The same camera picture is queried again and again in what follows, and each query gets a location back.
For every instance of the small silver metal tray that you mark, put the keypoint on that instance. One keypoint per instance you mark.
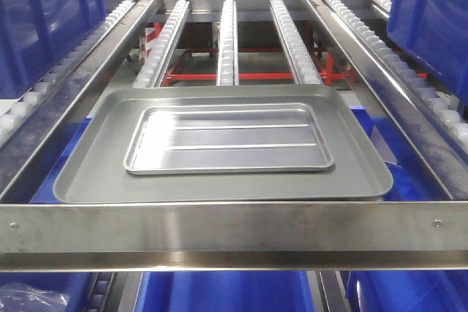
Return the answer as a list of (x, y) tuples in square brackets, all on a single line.
[(227, 138)]

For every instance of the large grey serving tray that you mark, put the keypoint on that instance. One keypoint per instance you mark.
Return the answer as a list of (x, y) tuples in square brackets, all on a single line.
[(95, 173)]

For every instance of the middle white roller track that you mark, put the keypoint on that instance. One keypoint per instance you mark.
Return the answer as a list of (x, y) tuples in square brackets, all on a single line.
[(227, 66)]

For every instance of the white roller track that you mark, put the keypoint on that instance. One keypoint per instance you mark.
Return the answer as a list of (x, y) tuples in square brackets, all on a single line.
[(299, 60), (155, 66), (227, 66)]

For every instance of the right white roller track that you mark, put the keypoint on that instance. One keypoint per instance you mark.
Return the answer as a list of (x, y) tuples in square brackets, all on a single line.
[(299, 60)]

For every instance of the left white roller track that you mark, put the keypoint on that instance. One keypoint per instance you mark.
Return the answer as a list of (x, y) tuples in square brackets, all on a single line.
[(155, 66)]

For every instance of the blue bin lower centre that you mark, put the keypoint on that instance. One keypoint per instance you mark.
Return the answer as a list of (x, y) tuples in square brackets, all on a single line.
[(225, 291)]

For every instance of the blue bin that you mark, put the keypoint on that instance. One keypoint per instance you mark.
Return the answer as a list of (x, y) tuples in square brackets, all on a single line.
[(225, 291), (76, 285), (434, 32), (37, 34), (407, 290)]

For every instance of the steel rack front crossbar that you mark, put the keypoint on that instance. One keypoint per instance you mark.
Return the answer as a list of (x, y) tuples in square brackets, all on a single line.
[(234, 236)]

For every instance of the blue bin lower right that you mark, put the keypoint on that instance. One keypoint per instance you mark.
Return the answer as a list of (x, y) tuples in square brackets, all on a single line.
[(407, 290)]

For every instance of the blue bin lower left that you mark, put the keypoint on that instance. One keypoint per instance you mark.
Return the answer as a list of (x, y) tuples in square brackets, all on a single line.
[(76, 285)]

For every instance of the far right roller track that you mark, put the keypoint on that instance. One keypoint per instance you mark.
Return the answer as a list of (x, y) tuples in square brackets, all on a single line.
[(436, 104)]

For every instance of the far left roller track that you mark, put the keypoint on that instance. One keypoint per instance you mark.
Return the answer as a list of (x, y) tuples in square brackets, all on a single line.
[(22, 108)]

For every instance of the blue bin upper left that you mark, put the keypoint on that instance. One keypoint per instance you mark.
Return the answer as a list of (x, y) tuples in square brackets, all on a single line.
[(37, 34)]

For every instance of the blue bin upper right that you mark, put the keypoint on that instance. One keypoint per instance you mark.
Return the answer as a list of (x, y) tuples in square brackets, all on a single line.
[(434, 32)]

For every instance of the clear plastic bag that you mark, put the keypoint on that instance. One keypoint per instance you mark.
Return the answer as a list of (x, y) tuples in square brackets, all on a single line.
[(22, 297)]

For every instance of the red metal frame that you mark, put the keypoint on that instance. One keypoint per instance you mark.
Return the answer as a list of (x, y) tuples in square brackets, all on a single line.
[(151, 34)]

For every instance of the right steel side rail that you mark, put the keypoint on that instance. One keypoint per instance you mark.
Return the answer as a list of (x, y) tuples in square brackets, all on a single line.
[(422, 145)]

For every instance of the steel side rail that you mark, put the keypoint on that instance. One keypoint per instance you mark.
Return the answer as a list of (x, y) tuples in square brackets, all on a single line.
[(422, 145), (31, 151)]

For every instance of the left steel side rail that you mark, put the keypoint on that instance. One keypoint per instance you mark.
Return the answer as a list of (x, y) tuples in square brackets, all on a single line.
[(31, 151)]

